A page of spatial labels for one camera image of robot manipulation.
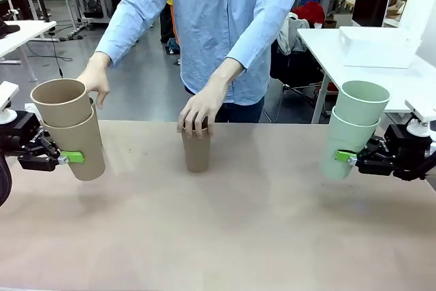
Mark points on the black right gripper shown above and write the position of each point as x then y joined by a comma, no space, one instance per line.
405,144

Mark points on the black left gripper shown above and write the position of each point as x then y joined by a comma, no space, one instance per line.
20,132

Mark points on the pale green plastic cup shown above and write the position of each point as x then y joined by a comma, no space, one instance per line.
344,134
362,107

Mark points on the brown plastic cup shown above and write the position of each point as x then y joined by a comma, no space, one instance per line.
195,154
81,141
61,103

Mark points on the person's right forearm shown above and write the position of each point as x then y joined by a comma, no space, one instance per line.
126,25

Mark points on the person's left forearm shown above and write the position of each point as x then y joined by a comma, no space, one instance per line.
252,42

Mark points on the white plastic basket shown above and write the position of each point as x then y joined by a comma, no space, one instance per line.
378,49

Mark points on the white basket table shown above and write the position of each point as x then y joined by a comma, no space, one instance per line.
327,52

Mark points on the person's right hand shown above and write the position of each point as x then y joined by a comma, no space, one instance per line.
97,81

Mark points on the person's left hand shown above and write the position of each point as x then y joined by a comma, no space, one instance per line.
199,110

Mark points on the black chair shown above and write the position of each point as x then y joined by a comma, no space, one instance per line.
296,73

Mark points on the black floor power strip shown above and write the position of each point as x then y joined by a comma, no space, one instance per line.
69,36

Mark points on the white side table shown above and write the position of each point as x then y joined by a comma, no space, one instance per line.
24,32

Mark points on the black object on side table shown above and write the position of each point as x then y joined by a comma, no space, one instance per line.
7,28

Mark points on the grey jacket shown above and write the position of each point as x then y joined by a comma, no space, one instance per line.
293,33

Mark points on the black monitor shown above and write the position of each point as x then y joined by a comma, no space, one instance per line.
370,3

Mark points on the red cloth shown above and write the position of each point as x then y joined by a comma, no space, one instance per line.
311,11

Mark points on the person in blue shirt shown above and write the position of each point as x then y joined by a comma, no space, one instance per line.
218,15

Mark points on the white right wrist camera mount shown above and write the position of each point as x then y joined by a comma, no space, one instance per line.
420,108

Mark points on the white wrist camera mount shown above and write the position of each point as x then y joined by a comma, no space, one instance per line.
7,95
420,108

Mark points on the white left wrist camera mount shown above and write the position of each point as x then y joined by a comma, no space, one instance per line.
7,95

